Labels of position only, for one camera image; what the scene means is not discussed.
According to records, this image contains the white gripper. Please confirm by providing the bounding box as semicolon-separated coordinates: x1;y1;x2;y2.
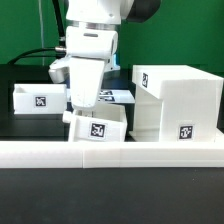
49;26;118;110

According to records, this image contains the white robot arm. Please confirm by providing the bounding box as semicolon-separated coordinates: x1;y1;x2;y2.
49;0;162;111

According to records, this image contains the white drawer cabinet frame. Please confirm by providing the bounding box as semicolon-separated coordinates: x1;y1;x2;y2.
130;65;224;142

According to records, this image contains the black cable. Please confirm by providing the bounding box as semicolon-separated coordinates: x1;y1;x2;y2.
7;0;70;66

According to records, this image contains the fiducial marker sheet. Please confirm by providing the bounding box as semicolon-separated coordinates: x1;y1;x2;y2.
98;89;135;104

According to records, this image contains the white front drawer box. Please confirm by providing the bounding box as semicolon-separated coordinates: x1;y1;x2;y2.
62;103;127;142

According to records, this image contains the white L-shaped border fence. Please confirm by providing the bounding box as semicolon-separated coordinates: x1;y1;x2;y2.
0;132;224;168

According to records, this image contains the white drawer box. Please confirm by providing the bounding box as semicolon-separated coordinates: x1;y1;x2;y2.
62;103;127;142
13;84;67;114

